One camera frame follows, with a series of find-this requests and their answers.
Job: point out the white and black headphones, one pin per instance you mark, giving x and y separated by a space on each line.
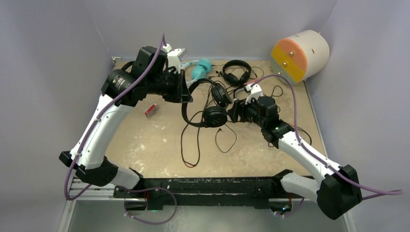
254 92

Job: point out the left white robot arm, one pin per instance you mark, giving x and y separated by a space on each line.
154 71

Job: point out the black headphones with pink mic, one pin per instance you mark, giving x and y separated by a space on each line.
237 72

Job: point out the teal cat ear headphones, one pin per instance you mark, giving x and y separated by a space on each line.
201 68

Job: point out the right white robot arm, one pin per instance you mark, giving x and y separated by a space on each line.
331 186

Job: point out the small red object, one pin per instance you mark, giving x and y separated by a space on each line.
151 110

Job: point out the round drawer cabinet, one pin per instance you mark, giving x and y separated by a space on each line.
300 56

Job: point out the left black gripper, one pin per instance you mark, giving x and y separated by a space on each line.
181 87

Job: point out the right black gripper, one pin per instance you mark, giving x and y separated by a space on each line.
238 107

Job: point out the black headphones with cable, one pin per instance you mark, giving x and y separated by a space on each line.
213 115

